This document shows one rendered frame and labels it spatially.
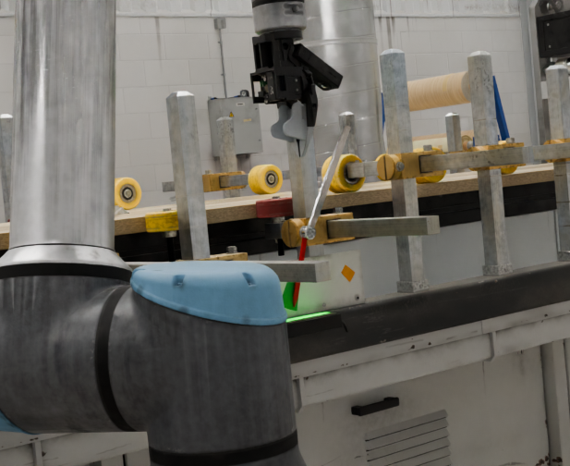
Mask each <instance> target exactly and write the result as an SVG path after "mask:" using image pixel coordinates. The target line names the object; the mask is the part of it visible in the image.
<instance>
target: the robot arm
mask: <svg viewBox="0 0 570 466"><path fill-rule="evenodd" d="M251 4H252V14H253V22H254V31H255V33H256V34H257V35H260V36H254V37H252V44H253V53H254V61H255V69H256V71H255V72H253V73H250V74H249V75H250V83H251V91H252V100H253V103H254V104H278V107H279V108H278V121H277V122H276V123H274V124H273V125H272V126H271V128H270V132H271V135H272V136H273V137H274V138H276V139H279V140H283V141H289V142H290V143H291V146H292V148H293V150H294V152H295V153H296V155H297V157H303V156H305V154H306V151H307V149H308V147H309V142H310V139H311V136H312V133H313V129H314V126H315V124H316V117H317V111H318V98H317V93H316V86H318V87H319V88H320V89H322V90H323V91H329V90H335V89H339V87H340V85H341V82H342V79H343V77H344V76H342V75H341V74H340V73H339V72H337V71H336V70H335V69H333V68H332V67H331V66H329V65H328V64H327V63H325V62H324V61H323V60H322V59H320V58H319V57H318V56H316V55H315V54H313V53H312V52H311V51H310V50H309V49H308V48H307V47H305V46H304V45H303V44H302V43H298V44H294V42H297V41H300V40H302V39H303V35H302V31H303V30H305V29H306V28H307V21H306V11H305V3H304V0H251ZM115 55H116V0H15V38H14V76H13V114H12V151H11V189H10V227H9V249H8V251H7V252H6V253H5V254H4V255H3V256H2V257H1V258H0V431H5V432H17V433H23V434H27V435H40V434H62V433H111V432H147V436H148V444H149V453H150V464H151V466H307V465H306V463H305V461H304V460H303V458H302V456H301V453H300V451H299V447H298V440H297V421H296V411H295V401H294V392H293V382H292V373H291V363H290V353H289V344H288V334H287V324H286V320H287V312H286V310H285V306H284V301H283V296H282V290H281V285H280V280H279V278H278V276H277V274H276V273H275V272H274V271H273V270H272V269H271V268H270V267H268V266H266V265H263V264H256V263H249V262H238V261H184V262H171V263H170V264H162V263H159V264H147V265H143V266H140V267H138V268H136V269H134V271H133V272H132V269H131V268H130V267H129V266H128V265H127V264H126V263H125V262H124V261H123V260H122V259H121V258H120V257H119V256H118V255H117V253H116V251H115ZM253 81H259V82H260V85H261V91H260V92H258V95H259V97H255V92H254V83H253ZM297 101H300V102H301V103H298V102H297Z"/></svg>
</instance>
